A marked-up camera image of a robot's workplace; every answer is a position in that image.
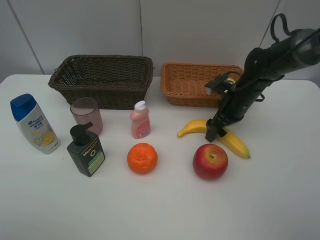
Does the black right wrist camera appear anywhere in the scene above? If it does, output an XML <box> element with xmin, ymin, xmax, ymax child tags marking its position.
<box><xmin>205</xmin><ymin>72</ymin><xmax>231</xmax><ymax>95</ymax></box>

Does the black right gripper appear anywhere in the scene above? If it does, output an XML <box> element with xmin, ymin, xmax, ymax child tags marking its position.
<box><xmin>205</xmin><ymin>89</ymin><xmax>258</xmax><ymax>143</ymax></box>

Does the translucent pink plastic cup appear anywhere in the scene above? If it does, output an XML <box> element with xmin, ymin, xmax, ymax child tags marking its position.
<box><xmin>70</xmin><ymin>97</ymin><xmax>103</xmax><ymax>135</ymax></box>

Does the dark green pump bottle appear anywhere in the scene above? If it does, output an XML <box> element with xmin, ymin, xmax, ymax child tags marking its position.
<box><xmin>67</xmin><ymin>122</ymin><xmax>105</xmax><ymax>177</ymax></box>

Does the yellow banana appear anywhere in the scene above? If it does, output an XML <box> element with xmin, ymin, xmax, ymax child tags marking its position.
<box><xmin>177</xmin><ymin>119</ymin><xmax>251</xmax><ymax>159</ymax></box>

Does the small pink lotion bottle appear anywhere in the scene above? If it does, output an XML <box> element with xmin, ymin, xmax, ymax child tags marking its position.
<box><xmin>129</xmin><ymin>100</ymin><xmax>151</xmax><ymax>139</ymax></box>

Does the halved avocado with pit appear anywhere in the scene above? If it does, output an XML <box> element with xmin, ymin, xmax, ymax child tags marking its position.
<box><xmin>223</xmin><ymin>77</ymin><xmax>236</xmax><ymax>93</ymax></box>

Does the white shampoo bottle blue cap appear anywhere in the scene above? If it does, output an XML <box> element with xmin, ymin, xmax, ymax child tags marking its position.
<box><xmin>10</xmin><ymin>93</ymin><xmax>61</xmax><ymax>155</ymax></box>

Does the dark brown wicker basket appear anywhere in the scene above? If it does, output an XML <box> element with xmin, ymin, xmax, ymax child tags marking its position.
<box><xmin>48</xmin><ymin>54</ymin><xmax>154</xmax><ymax>110</ymax></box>

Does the light brown wicker basket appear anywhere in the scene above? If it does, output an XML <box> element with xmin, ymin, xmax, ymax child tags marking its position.
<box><xmin>160</xmin><ymin>62</ymin><xmax>244</xmax><ymax>108</ymax></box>

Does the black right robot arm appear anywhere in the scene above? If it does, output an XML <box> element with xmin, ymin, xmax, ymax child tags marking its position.
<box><xmin>205</xmin><ymin>29</ymin><xmax>320</xmax><ymax>142</ymax></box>

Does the red apple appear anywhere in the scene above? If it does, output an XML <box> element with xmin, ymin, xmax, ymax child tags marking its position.
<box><xmin>192</xmin><ymin>143</ymin><xmax>229</xmax><ymax>181</ymax></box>

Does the orange mandarin fruit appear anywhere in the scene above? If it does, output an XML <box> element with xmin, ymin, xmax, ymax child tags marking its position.
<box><xmin>127</xmin><ymin>143</ymin><xmax>158</xmax><ymax>175</ymax></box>

